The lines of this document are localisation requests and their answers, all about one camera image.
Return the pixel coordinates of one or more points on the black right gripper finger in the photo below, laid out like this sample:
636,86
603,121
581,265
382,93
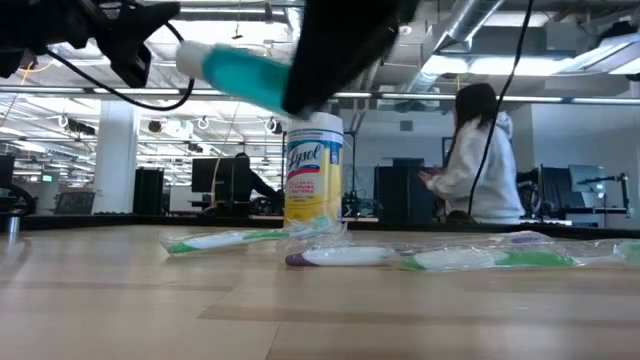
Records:
345,45

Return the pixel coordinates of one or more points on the yellow Lysol wipes canister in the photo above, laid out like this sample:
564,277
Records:
312,190

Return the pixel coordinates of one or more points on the black crossbar with light strips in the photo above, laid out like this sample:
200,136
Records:
140,91

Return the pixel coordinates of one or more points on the black ribbed cabinet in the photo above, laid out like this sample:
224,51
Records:
148,192

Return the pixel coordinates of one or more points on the green exit sign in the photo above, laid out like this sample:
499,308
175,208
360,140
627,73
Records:
47,178

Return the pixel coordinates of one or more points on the silver ventilation duct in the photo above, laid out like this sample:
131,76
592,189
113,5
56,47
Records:
470,20

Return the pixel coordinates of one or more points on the white ceiling smoke detector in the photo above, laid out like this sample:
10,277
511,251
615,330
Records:
406,30

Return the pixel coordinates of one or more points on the blue mouthwash bottle white cap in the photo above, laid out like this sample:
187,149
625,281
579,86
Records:
240,75

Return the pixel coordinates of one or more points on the purple white wrapped toothbrush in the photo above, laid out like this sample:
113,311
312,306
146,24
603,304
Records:
345,256

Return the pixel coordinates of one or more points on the person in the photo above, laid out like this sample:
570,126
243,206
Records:
245,182
495,170

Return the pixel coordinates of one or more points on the grey computer monitor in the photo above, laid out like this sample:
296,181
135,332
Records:
586,177

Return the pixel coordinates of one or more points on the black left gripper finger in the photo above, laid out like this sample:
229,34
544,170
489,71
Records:
130,22
131,65

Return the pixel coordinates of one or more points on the black room divider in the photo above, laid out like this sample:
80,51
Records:
400,192

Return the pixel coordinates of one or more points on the black computer monitor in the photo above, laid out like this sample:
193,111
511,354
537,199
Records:
210,175
555,187
6,170

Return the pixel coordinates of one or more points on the silver metal post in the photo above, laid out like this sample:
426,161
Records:
13,229

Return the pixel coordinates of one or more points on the black table frame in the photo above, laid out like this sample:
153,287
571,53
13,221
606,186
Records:
125,221

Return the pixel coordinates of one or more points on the grey wall vent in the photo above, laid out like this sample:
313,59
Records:
406,125

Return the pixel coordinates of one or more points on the white round pillar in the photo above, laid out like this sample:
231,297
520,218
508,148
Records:
115,160

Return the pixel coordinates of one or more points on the green white toothbrush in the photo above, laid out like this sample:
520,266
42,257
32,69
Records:
530,259
220,241

